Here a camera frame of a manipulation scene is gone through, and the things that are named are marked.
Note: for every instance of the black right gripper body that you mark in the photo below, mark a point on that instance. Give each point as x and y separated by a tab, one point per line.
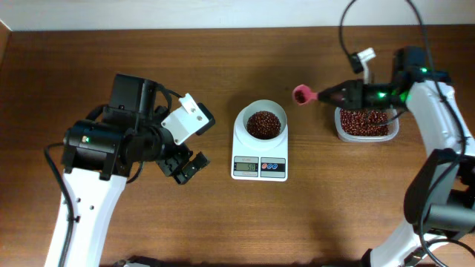
356	94

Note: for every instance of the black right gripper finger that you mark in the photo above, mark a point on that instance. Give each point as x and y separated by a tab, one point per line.
338	100
335	91

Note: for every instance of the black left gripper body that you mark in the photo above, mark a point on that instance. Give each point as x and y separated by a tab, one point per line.
175	159

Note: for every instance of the pink measuring scoop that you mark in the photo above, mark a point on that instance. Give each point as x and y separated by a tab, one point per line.
303	95

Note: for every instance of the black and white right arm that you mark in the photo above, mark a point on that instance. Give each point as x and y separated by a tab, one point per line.
439	203

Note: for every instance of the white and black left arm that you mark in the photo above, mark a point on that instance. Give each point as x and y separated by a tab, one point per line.
137	126

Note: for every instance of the white digital kitchen scale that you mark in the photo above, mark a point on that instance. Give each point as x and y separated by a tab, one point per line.
259	159

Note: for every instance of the red adzuki beans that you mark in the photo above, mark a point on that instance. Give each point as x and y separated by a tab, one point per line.
364	123

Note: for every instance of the clear plastic container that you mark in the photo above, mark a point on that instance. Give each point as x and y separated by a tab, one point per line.
393	129

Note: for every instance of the red beans in bowl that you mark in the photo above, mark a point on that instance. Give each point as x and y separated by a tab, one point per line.
263	125

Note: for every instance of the white bowl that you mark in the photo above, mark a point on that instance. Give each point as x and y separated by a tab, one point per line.
265	105

